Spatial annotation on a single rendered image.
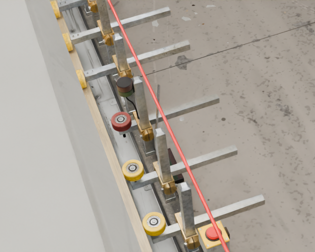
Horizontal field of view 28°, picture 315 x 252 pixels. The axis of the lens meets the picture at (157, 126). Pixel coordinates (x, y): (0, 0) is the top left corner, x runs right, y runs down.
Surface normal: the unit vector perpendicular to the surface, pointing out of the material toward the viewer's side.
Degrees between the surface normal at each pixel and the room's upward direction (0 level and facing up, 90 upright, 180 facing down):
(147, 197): 0
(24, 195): 0
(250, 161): 0
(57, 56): 61
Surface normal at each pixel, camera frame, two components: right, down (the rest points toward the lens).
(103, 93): -0.10, -0.65
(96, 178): 0.77, -0.58
